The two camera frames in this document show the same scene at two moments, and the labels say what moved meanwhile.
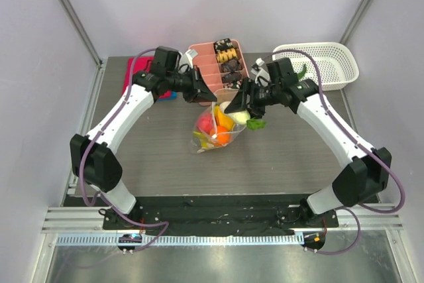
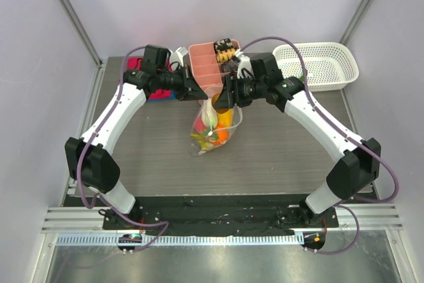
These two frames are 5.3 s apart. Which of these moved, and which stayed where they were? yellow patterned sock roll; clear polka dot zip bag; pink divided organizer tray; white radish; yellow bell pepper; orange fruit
Moved: white radish; clear polka dot zip bag
Stayed: yellow patterned sock roll; pink divided organizer tray; orange fruit; yellow bell pepper
